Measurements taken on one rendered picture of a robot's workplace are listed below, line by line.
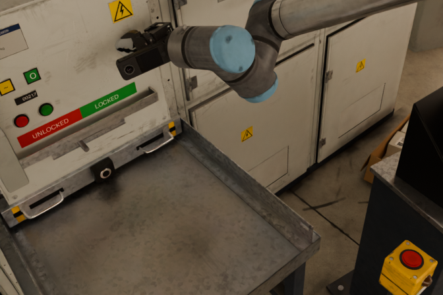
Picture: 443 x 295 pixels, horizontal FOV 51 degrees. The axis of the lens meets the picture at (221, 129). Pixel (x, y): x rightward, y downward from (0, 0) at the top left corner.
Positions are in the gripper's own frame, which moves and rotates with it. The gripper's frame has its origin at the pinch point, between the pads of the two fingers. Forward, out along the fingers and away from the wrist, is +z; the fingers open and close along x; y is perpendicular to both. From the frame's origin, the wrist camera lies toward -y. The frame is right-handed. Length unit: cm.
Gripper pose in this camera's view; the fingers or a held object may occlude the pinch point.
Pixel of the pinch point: (117, 48)
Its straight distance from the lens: 116.6
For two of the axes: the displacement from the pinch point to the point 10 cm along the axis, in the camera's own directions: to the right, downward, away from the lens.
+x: -2.8, -8.1, -5.1
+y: 5.9, -5.6, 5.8
